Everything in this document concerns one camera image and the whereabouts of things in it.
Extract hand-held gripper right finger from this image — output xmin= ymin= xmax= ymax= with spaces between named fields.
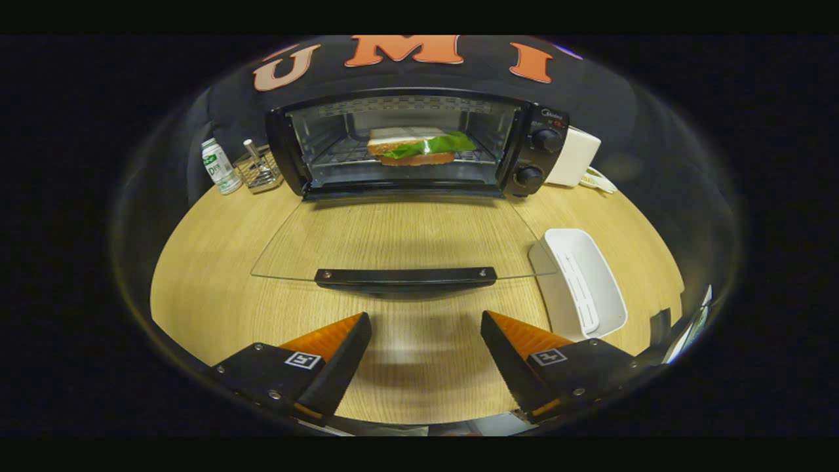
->
xmin=480 ymin=310 xmax=646 ymax=423

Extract white pop-up toaster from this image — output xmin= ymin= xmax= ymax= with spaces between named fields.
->
xmin=544 ymin=126 xmax=602 ymax=188

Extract white bottle green label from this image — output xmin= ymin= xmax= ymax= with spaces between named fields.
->
xmin=201 ymin=138 xmax=243 ymax=195

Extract black toaster oven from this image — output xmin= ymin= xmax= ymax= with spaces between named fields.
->
xmin=250 ymin=87 xmax=570 ymax=296

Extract black backdrop cloth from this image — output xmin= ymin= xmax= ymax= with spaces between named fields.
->
xmin=111 ymin=36 xmax=741 ymax=276

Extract white plastic tray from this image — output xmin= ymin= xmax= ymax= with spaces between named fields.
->
xmin=528 ymin=227 xmax=629 ymax=343

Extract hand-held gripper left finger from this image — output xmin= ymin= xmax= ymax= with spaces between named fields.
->
xmin=208 ymin=312 xmax=372 ymax=420

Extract lettuce sandwich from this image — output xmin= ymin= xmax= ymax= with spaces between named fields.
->
xmin=366 ymin=127 xmax=478 ymax=167

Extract metal wire basket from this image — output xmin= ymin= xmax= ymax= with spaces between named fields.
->
xmin=233 ymin=144 xmax=284 ymax=194

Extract white divided grain dish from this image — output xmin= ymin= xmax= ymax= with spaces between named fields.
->
xmin=578 ymin=167 xmax=618 ymax=195

